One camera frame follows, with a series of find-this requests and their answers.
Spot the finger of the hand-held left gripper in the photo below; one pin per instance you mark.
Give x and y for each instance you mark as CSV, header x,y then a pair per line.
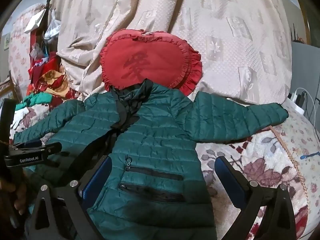
x,y
51,150
30,144

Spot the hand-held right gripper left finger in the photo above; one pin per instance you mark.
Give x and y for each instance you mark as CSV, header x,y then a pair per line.
x,y
98,180

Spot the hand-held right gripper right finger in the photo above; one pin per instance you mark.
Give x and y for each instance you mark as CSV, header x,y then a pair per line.
x,y
230,177

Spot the green puffer jacket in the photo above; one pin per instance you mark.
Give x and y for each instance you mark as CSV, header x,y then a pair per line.
x,y
155,140

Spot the pile of colourful clothes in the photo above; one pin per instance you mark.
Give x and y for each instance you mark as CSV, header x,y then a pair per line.
x,y
53,80

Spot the person's left hand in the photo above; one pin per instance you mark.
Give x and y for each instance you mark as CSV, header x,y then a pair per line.
x,y
22,200

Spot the floral plush blanket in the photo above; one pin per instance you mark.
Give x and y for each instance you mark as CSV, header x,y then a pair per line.
x,y
262,170

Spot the bright green cloth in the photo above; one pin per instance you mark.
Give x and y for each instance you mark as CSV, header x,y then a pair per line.
x,y
35,99

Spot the pink floral quilt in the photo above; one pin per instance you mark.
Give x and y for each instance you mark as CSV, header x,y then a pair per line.
x,y
20,50

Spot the white power strip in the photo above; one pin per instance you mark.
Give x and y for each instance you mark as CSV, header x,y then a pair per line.
x,y
294,107

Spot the clear plastic bag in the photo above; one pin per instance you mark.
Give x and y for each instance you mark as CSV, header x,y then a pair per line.
x,y
52,30

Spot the white charger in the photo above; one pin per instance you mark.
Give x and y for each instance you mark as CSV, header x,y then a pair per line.
x,y
296,95

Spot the white paper bag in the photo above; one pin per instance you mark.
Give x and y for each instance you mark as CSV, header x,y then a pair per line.
x,y
34,21

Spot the black plug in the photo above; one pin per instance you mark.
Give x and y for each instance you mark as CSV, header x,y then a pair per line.
x,y
303,98

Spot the dark wooden coat stand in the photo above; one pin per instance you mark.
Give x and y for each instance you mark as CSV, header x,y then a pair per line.
x,y
48,7

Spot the red heart-shaped frilled pillow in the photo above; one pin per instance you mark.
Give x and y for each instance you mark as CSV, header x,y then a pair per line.
x,y
150,60

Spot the grey cabinet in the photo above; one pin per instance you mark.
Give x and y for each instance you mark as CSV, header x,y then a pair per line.
x,y
306,65

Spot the brown wooden frame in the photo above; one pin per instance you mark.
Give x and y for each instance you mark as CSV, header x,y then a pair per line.
x,y
306,17

